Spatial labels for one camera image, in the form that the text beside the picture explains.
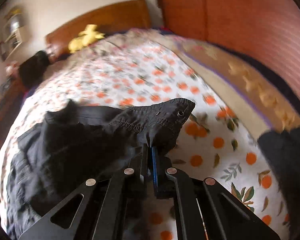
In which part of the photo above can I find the orange print bed sheet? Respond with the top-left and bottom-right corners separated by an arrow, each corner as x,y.
0,38 -> 291,240

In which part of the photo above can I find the yellow Pikachu plush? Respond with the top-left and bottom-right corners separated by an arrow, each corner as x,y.
68,24 -> 105,54

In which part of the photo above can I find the wooden desk cabinet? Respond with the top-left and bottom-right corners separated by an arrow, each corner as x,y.
0,79 -> 24,140

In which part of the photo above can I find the wooden louvered wardrobe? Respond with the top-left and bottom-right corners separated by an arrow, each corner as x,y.
158,0 -> 300,99

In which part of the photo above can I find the white wall shelf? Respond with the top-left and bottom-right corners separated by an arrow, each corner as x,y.
0,7 -> 29,61

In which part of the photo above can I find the black jacket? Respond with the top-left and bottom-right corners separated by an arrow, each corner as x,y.
6,98 -> 195,239

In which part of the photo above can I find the black backpack on chair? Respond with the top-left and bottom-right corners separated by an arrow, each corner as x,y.
19,50 -> 50,90

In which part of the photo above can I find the wooden headboard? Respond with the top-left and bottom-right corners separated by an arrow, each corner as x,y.
45,0 -> 152,61

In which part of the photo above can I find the floral quilt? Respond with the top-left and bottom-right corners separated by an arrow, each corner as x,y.
94,29 -> 300,135

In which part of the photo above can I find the dark folded clothes pile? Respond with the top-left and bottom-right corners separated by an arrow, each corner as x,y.
257,127 -> 300,239

